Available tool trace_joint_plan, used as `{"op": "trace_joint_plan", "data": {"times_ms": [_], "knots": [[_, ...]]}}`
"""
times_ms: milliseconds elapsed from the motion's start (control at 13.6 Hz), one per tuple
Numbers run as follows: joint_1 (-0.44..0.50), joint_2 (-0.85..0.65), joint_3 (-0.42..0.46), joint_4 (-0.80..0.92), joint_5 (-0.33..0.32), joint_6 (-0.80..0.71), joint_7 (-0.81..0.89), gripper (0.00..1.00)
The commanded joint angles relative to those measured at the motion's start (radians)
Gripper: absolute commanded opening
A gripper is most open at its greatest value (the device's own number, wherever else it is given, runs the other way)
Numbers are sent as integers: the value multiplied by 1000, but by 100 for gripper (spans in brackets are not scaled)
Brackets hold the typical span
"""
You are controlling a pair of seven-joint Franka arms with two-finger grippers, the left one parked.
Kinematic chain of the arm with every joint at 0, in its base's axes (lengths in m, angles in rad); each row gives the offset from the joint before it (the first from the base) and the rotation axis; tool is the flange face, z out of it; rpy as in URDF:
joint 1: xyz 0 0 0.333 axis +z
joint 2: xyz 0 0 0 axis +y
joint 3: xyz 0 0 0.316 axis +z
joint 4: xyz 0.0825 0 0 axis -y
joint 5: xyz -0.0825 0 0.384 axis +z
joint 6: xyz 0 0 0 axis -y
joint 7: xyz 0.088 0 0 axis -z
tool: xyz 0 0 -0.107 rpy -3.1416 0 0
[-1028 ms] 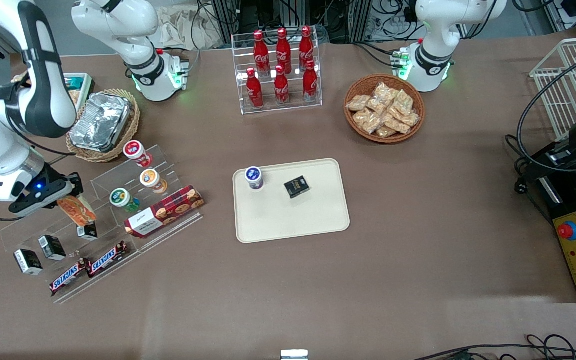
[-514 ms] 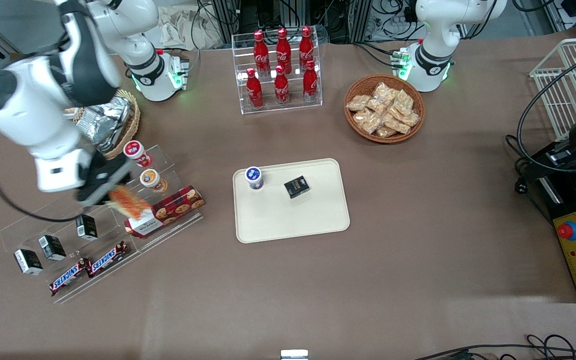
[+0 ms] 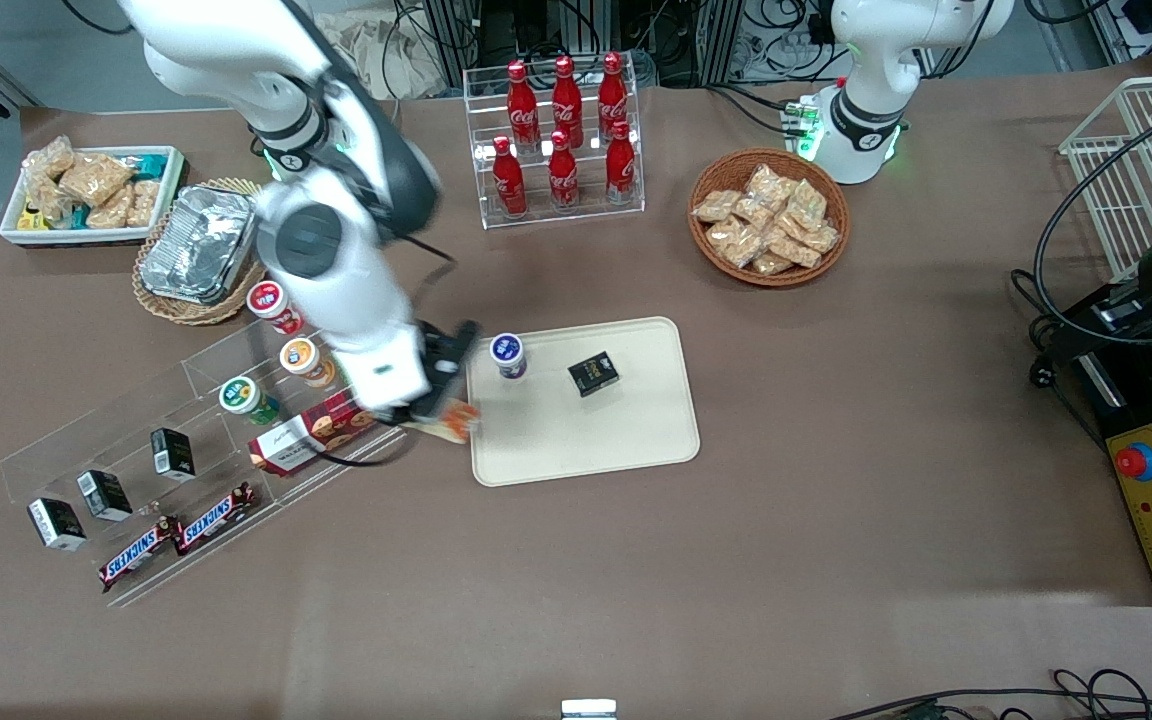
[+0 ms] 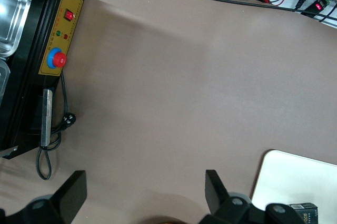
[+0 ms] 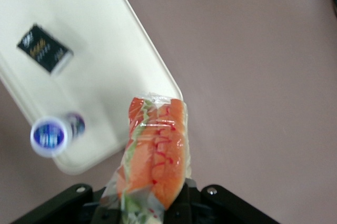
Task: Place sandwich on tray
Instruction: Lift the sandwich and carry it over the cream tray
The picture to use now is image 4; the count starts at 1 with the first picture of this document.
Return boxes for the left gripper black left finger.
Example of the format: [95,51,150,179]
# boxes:
[15,170,88,224]

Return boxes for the steel tray in machine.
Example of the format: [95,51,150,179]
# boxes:
[0,0,34,59]

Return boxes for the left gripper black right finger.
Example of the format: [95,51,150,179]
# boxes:
[199,169,265,224]

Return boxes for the black machine yellow control panel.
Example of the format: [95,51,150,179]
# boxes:
[0,0,87,160]

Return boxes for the beige plastic serving tray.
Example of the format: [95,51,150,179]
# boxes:
[251,149,337,224]

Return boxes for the black device red light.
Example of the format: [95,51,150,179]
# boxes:
[300,0,326,18]

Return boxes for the green terminal connector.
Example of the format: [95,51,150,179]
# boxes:
[314,0,332,12]

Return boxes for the clear plastic container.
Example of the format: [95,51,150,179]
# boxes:
[0,59,12,107]

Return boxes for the black power cable with plug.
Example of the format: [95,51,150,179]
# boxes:
[35,72,77,181]

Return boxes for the small black box gold print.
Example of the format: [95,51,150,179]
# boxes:
[288,202,319,224]

